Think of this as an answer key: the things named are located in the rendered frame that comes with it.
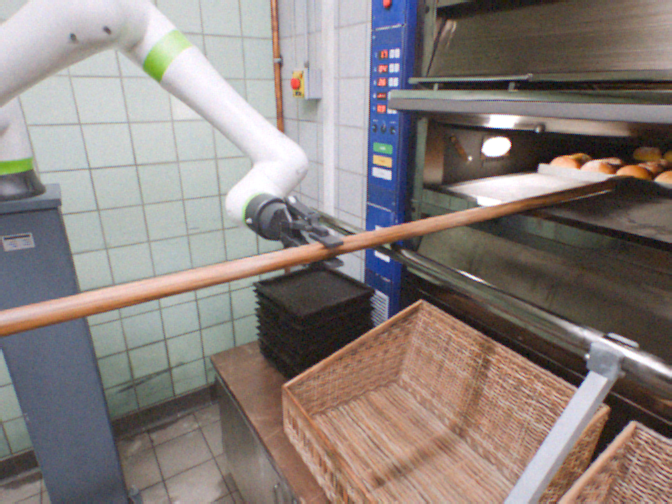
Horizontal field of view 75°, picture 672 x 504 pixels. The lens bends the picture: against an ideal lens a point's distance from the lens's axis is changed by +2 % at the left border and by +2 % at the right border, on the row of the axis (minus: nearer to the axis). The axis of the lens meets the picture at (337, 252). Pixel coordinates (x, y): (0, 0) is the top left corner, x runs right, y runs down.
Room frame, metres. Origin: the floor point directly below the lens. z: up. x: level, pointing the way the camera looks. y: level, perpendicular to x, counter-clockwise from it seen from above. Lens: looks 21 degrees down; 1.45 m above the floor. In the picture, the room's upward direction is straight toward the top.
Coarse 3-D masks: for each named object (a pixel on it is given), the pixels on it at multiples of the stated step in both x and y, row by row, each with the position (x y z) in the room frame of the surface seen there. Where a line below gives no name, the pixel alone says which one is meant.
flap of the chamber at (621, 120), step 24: (432, 120) 1.21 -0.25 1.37; (456, 120) 1.09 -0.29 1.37; (480, 120) 1.00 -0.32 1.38; (504, 120) 0.92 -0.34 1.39; (528, 120) 0.85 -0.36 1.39; (552, 120) 0.79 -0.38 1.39; (576, 120) 0.74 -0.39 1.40; (600, 120) 0.70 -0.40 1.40; (624, 120) 0.67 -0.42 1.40; (648, 120) 0.64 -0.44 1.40
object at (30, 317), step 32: (576, 192) 1.06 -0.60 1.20; (416, 224) 0.78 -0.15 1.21; (448, 224) 0.82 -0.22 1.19; (256, 256) 0.62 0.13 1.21; (288, 256) 0.63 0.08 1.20; (320, 256) 0.66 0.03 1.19; (128, 288) 0.51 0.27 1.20; (160, 288) 0.52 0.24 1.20; (192, 288) 0.55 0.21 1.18; (0, 320) 0.43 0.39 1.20; (32, 320) 0.45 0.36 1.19; (64, 320) 0.47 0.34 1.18
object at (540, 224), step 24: (432, 192) 1.18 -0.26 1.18; (456, 192) 1.16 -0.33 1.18; (504, 216) 0.98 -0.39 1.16; (528, 216) 0.93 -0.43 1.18; (552, 216) 0.92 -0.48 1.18; (552, 240) 0.88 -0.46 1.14; (576, 240) 0.83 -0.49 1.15; (600, 240) 0.80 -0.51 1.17; (624, 240) 0.76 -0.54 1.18; (648, 240) 0.76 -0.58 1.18; (648, 264) 0.72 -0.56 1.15
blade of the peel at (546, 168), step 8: (544, 168) 1.44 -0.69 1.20; (552, 168) 1.42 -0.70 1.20; (560, 168) 1.39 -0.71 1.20; (568, 176) 1.37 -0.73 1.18; (576, 176) 1.35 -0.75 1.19; (584, 176) 1.33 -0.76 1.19; (592, 176) 1.31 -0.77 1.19; (600, 176) 1.29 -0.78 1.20; (608, 176) 1.27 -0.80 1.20; (632, 184) 1.21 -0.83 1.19; (640, 184) 1.20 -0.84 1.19; (648, 184) 1.18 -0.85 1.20; (656, 184) 1.16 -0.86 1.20; (664, 184) 1.15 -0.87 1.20; (664, 192) 1.14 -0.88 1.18
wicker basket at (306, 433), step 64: (448, 320) 1.05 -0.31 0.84; (320, 384) 0.97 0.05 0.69; (384, 384) 1.08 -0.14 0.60; (448, 384) 0.98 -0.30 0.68; (512, 384) 0.85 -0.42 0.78; (320, 448) 0.75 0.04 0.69; (384, 448) 0.85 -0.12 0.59; (448, 448) 0.84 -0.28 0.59; (512, 448) 0.79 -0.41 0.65; (576, 448) 0.65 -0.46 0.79
